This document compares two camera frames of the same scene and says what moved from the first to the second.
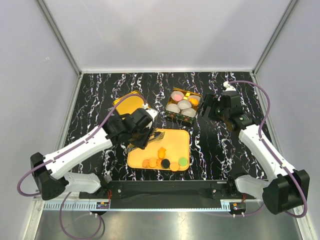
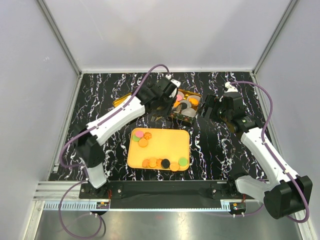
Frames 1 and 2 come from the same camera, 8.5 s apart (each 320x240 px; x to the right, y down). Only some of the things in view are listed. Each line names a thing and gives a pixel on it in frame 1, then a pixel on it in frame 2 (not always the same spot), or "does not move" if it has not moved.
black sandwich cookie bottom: x=165 y=163 does not move
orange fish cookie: x=161 y=153 -> x=176 y=103
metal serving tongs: x=155 y=135 -> x=176 y=109
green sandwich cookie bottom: x=183 y=161 does not move
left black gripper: x=142 y=144 -> x=171 y=100
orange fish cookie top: x=193 y=100 does not move
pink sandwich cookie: x=177 y=97 does not move
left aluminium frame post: x=60 y=36 does not move
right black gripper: x=212 y=101 does not move
